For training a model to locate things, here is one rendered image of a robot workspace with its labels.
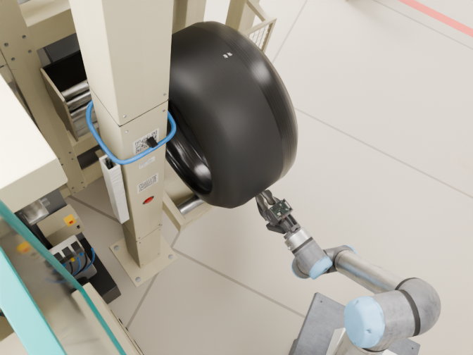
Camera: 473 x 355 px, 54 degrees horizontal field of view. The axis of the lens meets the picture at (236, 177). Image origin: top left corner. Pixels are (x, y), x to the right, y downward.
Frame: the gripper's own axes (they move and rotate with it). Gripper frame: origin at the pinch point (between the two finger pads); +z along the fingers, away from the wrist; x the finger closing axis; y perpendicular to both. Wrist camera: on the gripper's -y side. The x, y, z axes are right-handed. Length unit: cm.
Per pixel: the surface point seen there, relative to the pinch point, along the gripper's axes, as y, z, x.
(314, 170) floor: -102, 8, -80
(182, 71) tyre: 46, 32, 14
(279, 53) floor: -101, 88, -117
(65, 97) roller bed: 17, 58, 40
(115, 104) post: 72, 18, 41
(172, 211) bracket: -7.1, 12.5, 28.1
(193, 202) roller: -9.8, 11.8, 19.3
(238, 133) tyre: 41.8, 9.2, 10.7
